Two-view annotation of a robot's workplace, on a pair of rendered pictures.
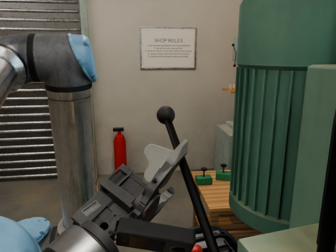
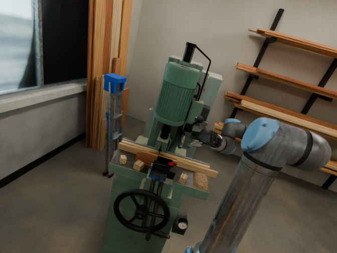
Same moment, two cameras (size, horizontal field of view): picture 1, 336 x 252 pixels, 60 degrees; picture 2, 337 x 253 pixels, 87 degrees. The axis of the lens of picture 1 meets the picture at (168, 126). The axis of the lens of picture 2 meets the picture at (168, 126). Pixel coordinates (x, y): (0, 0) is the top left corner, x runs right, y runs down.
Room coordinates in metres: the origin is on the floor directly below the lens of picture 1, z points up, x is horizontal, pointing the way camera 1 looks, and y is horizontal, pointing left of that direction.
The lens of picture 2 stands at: (1.33, 0.10, 1.60)
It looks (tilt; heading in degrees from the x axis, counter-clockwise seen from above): 25 degrees down; 197
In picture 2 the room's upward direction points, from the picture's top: 17 degrees clockwise
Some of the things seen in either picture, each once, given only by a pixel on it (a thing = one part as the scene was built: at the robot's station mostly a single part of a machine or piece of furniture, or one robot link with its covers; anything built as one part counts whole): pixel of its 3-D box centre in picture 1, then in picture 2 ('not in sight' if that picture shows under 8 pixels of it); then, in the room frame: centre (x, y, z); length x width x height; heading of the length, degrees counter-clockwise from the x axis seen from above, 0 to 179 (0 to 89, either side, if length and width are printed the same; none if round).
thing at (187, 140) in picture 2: not in sight; (186, 138); (0.18, -0.09, 1.02); 0.09 x 0.07 x 0.12; 107
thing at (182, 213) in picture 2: not in sight; (180, 221); (0.46, 0.11, 0.58); 0.12 x 0.08 x 0.08; 17
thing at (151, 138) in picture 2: not in sight; (171, 109); (0.13, -0.27, 1.16); 0.22 x 0.22 x 0.72; 17
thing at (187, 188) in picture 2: not in sight; (159, 175); (0.49, -0.11, 0.87); 0.61 x 0.30 x 0.06; 107
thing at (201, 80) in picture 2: not in sight; (200, 83); (0.06, -0.14, 1.40); 0.10 x 0.06 x 0.16; 17
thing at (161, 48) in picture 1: (168, 48); not in sight; (3.39, 0.00, 1.48); 0.64 x 0.02 x 0.46; 99
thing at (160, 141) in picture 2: not in sight; (162, 141); (0.38, -0.19, 1.03); 0.14 x 0.07 x 0.09; 17
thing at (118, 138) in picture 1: (120, 153); not in sight; (3.21, 0.56, 0.30); 0.19 x 0.18 x 0.60; 9
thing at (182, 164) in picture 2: not in sight; (167, 159); (0.38, -0.12, 0.92); 0.67 x 0.02 x 0.04; 107
